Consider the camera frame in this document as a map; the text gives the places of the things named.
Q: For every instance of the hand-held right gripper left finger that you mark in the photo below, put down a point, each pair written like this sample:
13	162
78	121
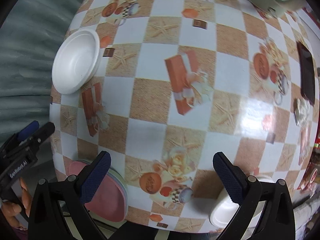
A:
98	170

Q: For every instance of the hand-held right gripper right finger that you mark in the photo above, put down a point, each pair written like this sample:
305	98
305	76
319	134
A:
226	172

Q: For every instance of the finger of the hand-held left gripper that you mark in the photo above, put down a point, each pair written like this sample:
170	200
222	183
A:
28	128
43	132

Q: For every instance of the pink plate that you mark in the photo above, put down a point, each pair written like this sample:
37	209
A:
107	200

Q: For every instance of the blue plate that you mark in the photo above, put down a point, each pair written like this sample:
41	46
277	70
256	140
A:
127	197

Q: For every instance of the white bowl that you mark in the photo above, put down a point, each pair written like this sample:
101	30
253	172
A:
222	212
75	62

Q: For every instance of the person's left hand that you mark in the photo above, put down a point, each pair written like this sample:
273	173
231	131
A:
27	200

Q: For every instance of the grey-green curtain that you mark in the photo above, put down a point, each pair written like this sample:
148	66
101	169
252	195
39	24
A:
25	55

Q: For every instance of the checkered printed tablecloth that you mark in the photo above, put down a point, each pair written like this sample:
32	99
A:
155	100

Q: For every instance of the crumpled white tissue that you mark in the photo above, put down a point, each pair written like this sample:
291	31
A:
301	112

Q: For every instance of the black phone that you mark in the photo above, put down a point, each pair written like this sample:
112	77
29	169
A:
307	75

